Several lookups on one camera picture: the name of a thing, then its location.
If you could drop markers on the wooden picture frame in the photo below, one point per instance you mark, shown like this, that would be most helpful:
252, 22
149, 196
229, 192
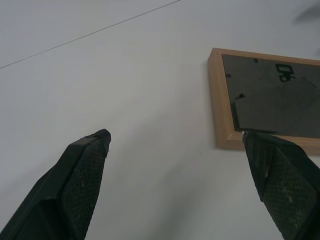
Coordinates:
265, 87

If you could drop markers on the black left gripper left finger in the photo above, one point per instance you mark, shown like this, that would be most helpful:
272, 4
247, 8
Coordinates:
67, 190

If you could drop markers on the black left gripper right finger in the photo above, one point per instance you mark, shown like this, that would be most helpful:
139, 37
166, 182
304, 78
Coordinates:
282, 180

